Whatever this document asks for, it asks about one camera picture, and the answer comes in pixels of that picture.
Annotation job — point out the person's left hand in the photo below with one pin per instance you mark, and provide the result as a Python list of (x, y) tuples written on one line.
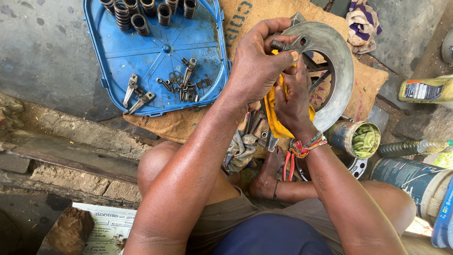
[(253, 67)]

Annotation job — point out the person's right hand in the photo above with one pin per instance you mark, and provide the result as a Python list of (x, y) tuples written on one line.
[(295, 106)]

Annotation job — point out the yellow cloth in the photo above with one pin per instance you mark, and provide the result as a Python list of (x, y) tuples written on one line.
[(274, 120)]

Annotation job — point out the small steel clutch lever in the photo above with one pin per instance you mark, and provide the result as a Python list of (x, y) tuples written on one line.
[(299, 43)]

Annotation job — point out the dark steel clutch cover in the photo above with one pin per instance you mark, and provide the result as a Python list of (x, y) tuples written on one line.
[(316, 67)]

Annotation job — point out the round steel pressure plate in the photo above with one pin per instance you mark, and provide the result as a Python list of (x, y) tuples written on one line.
[(339, 63)]

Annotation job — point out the grey metal lever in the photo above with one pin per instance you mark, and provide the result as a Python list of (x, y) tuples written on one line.
[(188, 70), (130, 90), (141, 102)]

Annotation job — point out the grey dirty rag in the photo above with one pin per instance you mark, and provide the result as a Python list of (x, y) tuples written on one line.
[(240, 148)]

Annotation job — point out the pile of small metal parts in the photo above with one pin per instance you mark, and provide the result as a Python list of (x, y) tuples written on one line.
[(185, 90)]

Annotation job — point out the tin can of green grease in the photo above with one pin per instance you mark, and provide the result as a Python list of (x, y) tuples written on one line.
[(361, 140)]

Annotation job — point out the person's right leg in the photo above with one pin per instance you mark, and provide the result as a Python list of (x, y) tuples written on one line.
[(269, 177)]

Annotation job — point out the person's leg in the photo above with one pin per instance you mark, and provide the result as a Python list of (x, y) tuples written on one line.
[(155, 163), (269, 177)]

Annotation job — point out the brown burlap sack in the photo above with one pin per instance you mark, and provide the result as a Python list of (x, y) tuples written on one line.
[(198, 120)]

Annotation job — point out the black ankle thread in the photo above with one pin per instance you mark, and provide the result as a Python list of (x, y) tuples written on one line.
[(275, 191)]

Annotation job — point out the blue plastic tray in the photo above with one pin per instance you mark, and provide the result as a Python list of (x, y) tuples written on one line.
[(159, 53)]

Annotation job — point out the purple and white rag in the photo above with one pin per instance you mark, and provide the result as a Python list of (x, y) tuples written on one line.
[(361, 24)]

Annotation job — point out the green plastic bottle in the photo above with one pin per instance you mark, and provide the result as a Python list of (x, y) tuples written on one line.
[(407, 147)]

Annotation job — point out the group of dark coil springs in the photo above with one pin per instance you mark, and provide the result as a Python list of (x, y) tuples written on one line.
[(139, 14)]

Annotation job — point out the brown shorts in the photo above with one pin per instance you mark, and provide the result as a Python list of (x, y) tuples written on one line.
[(240, 219)]

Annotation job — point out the yellow oil bottle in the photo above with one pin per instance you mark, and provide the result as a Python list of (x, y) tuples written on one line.
[(424, 90)]

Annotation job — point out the dark blue shirt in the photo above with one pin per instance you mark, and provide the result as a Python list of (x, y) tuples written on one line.
[(272, 235)]

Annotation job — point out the large dark paint can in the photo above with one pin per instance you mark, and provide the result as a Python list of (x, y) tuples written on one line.
[(407, 180)]

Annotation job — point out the person's left leg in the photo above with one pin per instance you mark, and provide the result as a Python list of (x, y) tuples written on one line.
[(155, 163)]

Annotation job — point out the grey round object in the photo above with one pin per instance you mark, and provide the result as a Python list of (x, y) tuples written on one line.
[(448, 49)]

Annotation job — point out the blue plastic container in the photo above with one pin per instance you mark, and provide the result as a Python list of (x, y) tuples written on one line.
[(444, 219)]

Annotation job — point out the printed newspaper sheet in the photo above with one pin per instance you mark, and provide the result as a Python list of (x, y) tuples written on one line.
[(109, 226)]

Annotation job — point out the brown stone lump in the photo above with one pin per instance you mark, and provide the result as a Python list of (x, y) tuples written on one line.
[(69, 230)]

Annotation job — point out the loose steel bracket pieces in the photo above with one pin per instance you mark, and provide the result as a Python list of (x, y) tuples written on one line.
[(260, 129)]

